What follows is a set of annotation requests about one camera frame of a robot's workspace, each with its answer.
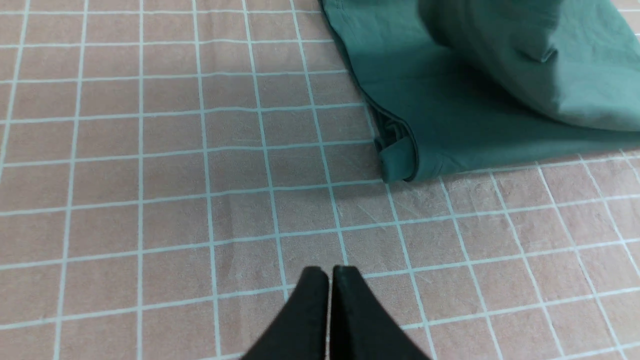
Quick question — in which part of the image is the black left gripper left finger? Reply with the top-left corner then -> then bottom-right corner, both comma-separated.
242,266 -> 329,360

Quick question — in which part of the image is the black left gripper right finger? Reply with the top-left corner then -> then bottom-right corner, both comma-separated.
329,265 -> 429,360

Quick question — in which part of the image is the green long sleeve shirt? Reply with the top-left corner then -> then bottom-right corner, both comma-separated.
319,0 -> 639,183

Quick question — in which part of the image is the pink checkered tablecloth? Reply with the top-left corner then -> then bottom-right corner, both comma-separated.
0,0 -> 639,360

